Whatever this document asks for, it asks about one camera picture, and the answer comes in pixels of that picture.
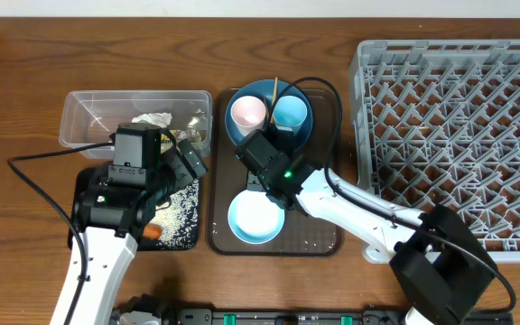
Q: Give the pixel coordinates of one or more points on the light blue cup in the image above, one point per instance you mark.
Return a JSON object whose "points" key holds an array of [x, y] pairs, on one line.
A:
{"points": [[290, 113]]}

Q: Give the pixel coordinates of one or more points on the pink cup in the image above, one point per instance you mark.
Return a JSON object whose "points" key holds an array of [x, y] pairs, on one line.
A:
{"points": [[248, 114]]}

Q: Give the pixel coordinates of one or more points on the white paper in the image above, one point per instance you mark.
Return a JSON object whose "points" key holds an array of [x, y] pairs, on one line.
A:
{"points": [[162, 120]]}

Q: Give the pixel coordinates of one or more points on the white rice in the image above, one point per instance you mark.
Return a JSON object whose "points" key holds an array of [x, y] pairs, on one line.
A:
{"points": [[179, 220]]}

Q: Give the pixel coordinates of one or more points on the grey dishwasher rack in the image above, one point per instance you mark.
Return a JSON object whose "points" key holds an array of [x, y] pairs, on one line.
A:
{"points": [[438, 122]]}

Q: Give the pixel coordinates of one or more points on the orange carrot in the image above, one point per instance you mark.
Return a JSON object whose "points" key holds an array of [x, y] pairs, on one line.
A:
{"points": [[152, 231]]}

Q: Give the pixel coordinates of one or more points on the light blue rice bowl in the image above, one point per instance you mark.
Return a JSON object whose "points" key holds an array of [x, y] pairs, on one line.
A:
{"points": [[253, 218]]}

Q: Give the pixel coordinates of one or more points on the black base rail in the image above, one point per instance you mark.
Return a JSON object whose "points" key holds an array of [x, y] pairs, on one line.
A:
{"points": [[210, 317]]}

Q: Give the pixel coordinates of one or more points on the wooden chopstick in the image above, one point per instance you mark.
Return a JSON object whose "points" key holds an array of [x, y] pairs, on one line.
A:
{"points": [[271, 108]]}

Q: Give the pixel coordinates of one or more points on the clear plastic bin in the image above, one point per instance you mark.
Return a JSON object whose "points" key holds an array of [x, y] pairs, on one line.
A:
{"points": [[91, 116]]}

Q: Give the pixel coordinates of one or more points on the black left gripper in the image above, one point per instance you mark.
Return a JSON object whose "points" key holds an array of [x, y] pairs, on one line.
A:
{"points": [[193, 159]]}

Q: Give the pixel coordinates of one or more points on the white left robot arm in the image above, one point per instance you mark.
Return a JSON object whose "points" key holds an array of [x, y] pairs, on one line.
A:
{"points": [[98, 263]]}

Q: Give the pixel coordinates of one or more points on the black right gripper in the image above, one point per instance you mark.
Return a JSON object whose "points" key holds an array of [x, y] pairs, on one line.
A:
{"points": [[258, 180]]}

